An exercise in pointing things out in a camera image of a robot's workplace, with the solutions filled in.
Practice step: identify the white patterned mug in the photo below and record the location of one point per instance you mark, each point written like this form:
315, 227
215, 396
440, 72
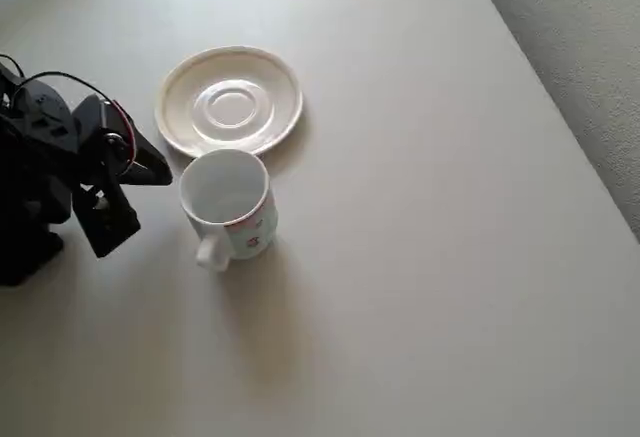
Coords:
220, 192

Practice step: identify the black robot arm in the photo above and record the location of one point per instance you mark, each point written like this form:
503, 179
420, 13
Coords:
35, 167

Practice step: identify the white saucer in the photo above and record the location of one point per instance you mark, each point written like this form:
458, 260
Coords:
230, 107

